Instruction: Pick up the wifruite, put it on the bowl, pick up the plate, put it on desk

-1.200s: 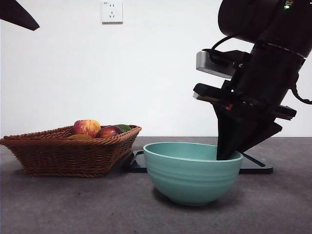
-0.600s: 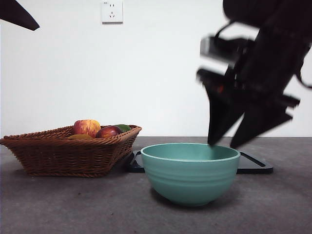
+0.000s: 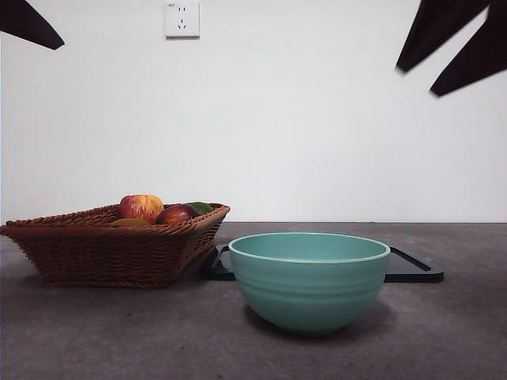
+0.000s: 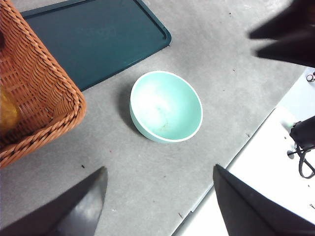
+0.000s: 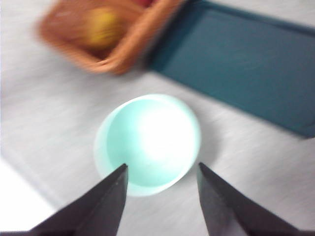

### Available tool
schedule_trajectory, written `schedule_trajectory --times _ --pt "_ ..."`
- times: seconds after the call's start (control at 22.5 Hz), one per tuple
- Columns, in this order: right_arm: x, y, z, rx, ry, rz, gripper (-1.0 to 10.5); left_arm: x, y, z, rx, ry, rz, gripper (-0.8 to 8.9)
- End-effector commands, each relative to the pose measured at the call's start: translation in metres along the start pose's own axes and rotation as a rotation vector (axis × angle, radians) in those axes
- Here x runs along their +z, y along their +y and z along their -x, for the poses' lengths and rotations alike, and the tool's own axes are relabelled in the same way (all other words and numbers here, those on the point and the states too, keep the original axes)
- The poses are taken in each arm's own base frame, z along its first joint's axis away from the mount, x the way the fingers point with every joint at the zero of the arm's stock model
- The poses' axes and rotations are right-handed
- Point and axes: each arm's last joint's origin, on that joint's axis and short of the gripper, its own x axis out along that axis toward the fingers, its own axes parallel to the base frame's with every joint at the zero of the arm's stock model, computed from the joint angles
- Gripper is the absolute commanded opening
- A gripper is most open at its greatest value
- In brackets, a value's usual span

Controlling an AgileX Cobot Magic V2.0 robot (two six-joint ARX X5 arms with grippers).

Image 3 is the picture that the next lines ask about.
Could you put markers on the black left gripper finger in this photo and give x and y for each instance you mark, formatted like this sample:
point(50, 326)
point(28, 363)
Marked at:
point(24, 21)

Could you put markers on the dark red apple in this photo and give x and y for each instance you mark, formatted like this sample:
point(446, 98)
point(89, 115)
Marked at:
point(176, 214)

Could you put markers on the white wall socket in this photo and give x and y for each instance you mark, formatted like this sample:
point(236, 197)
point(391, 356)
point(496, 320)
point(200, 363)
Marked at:
point(182, 20)

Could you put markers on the green fruit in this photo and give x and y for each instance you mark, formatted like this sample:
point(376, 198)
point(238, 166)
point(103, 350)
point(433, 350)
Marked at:
point(203, 207)

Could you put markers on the brown wicker basket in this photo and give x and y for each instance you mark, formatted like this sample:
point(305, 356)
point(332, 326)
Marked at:
point(107, 253)

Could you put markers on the teal ribbed bowl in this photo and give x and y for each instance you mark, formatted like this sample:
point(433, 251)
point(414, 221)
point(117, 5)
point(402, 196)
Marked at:
point(309, 293)

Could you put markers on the dark teal rectangular tray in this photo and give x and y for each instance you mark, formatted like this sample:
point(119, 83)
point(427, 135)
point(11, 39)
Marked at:
point(412, 269)

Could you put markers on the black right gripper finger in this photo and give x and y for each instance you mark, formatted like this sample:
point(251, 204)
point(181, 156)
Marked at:
point(483, 55)
point(439, 27)

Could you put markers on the red and yellow apple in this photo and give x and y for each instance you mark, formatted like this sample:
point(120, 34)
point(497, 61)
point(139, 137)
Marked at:
point(138, 206)

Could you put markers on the brown kiwi fruit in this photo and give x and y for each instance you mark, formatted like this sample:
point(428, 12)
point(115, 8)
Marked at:
point(128, 223)

